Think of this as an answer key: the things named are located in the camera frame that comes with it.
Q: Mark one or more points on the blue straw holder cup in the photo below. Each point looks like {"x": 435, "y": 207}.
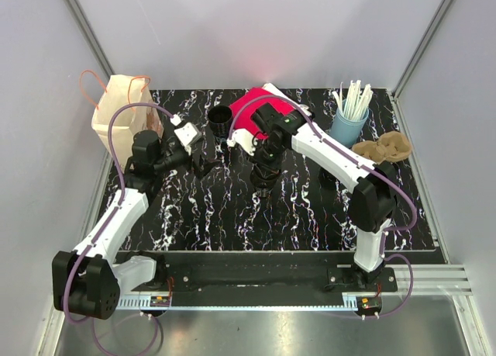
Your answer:
{"x": 347, "y": 131}

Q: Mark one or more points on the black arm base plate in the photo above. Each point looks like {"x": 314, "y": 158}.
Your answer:
{"x": 237, "y": 279}

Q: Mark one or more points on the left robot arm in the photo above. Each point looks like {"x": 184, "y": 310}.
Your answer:
{"x": 86, "y": 281}

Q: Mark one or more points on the black coffee cup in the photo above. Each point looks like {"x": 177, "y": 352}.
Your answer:
{"x": 220, "y": 118}
{"x": 263, "y": 182}

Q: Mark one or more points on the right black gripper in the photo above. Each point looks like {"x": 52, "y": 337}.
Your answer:
{"x": 276, "y": 165}

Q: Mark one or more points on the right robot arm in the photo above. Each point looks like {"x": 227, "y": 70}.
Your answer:
{"x": 373, "y": 198}

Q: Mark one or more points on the stack of napkins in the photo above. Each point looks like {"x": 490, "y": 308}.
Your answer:
{"x": 272, "y": 89}

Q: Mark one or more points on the black cup lid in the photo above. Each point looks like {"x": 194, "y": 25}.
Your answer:
{"x": 327, "y": 181}

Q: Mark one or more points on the aluminium frame rail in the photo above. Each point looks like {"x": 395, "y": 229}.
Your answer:
{"x": 419, "y": 310}

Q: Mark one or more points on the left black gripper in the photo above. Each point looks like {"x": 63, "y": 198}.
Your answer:
{"x": 204, "y": 165}

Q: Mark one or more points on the bottom cardboard cup carrier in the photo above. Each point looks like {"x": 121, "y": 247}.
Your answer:
{"x": 392, "y": 147}

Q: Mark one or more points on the red folded cloth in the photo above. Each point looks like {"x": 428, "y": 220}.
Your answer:
{"x": 254, "y": 99}

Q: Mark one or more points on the paper takeout bag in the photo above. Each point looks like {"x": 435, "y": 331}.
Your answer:
{"x": 119, "y": 91}

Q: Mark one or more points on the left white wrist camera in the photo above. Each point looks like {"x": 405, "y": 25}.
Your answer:
{"x": 187, "y": 133}

